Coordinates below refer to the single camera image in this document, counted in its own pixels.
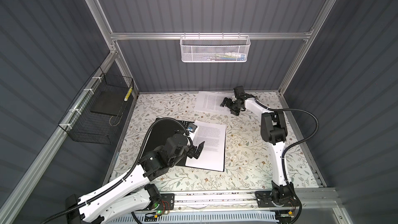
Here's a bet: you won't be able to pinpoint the floral table mat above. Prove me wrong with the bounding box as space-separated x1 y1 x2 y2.
102 91 318 193

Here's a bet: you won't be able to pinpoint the black wire basket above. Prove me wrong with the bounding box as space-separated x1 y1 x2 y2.
59 69 134 145

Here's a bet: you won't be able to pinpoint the white wire basket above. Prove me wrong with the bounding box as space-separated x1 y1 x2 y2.
179 34 251 63

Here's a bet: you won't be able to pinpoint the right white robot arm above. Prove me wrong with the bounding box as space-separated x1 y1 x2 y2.
220 86 294 206

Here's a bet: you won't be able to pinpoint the pens in white basket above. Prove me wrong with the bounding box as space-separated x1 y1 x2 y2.
203 52 247 62

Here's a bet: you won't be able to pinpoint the yellow marker in black basket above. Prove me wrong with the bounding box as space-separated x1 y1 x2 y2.
123 87 133 102

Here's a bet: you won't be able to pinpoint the grey folder with black inside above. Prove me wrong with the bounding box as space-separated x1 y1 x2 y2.
146 118 227 172

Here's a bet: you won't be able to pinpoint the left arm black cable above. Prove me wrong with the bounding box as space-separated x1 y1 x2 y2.
40 117 190 224

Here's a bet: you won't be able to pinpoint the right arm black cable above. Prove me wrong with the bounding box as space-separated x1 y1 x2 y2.
253 97 320 224

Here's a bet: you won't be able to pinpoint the black pad in basket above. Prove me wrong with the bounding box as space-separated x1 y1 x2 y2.
90 91 125 116

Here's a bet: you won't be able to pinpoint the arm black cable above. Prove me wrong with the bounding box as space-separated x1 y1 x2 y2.
40 117 190 224
253 97 320 224

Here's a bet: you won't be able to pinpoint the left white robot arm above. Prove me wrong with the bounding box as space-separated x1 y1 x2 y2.
66 133 205 224

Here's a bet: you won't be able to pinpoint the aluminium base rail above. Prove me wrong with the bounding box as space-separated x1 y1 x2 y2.
90 188 340 215

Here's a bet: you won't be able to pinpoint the printed sheet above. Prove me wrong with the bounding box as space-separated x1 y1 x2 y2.
185 120 227 172
194 91 233 116

